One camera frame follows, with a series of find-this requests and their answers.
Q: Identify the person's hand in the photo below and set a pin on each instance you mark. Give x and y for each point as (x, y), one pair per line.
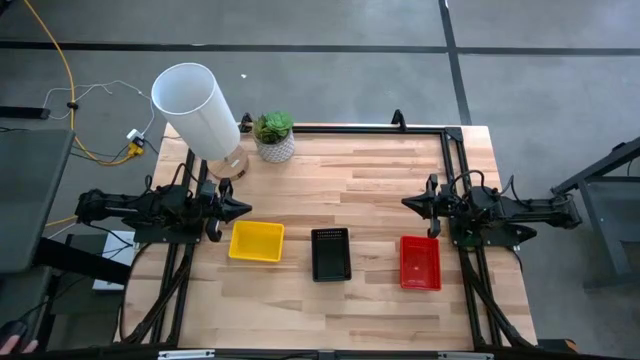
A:
(20, 346)

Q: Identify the grey side table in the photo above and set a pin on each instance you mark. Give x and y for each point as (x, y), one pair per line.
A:
(30, 200)

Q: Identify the succulent in white pot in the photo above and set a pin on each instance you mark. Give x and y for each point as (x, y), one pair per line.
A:
(274, 135)

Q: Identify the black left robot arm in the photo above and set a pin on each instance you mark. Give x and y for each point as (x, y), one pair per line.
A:
(115, 207)

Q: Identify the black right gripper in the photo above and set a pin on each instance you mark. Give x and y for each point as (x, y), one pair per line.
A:
(436, 206)

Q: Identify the black aluminium rig frame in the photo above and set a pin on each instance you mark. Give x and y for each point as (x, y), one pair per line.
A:
(370, 130)

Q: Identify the red plastic slotted basket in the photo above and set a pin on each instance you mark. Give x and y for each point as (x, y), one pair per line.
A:
(420, 262)

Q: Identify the white cylinder table lamp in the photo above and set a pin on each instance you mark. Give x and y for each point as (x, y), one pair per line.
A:
(195, 110)

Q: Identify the black table clamp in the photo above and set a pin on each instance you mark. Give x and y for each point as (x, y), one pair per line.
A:
(245, 122)
(398, 119)

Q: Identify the black metal cart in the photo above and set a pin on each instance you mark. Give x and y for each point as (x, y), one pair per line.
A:
(600, 210)

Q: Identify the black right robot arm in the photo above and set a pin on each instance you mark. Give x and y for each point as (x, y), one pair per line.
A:
(530, 210)

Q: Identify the black plastic slotted basket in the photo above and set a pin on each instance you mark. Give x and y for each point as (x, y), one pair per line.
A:
(331, 255)

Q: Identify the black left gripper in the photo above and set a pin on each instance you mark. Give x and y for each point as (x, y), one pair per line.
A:
(214, 207)

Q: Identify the yellow plastic slotted basket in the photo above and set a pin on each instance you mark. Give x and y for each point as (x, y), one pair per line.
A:
(256, 241)

